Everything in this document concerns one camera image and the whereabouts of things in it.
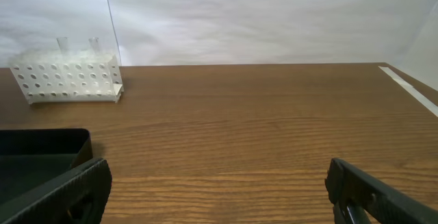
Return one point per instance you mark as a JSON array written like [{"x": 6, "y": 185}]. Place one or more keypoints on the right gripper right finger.
[{"x": 376, "y": 200}]

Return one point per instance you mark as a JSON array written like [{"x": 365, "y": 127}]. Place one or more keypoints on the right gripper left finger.
[{"x": 68, "y": 193}]

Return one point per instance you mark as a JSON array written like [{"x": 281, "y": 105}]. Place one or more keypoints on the clear test tube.
[
  {"x": 94, "y": 45},
  {"x": 63, "y": 45}
]

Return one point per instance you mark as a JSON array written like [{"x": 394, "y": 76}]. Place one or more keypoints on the black tray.
[{"x": 34, "y": 142}]

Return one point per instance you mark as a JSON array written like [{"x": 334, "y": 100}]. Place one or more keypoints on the white test tube rack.
[{"x": 68, "y": 80}]

